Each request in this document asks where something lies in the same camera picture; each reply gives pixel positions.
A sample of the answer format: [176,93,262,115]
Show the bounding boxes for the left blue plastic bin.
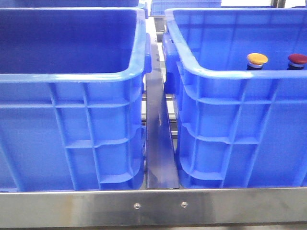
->
[0,7,151,193]

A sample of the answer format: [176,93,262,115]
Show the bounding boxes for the yellow mushroom push button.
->
[247,53,268,70]

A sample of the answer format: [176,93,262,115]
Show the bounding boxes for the blue plastic bin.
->
[165,8,307,188]
[0,7,151,193]

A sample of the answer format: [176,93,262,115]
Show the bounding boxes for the red mushroom push button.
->
[288,53,307,70]

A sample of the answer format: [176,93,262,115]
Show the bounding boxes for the steel front rail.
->
[0,187,307,228]

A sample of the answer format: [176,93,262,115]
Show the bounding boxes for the dark metal divider bar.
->
[146,34,179,189]

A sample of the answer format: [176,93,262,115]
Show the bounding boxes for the rear right blue bin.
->
[150,0,222,16]

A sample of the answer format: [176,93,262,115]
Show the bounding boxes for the rear left blue bin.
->
[0,0,145,8]

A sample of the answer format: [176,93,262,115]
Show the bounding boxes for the right blue plastic bin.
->
[165,8,307,188]

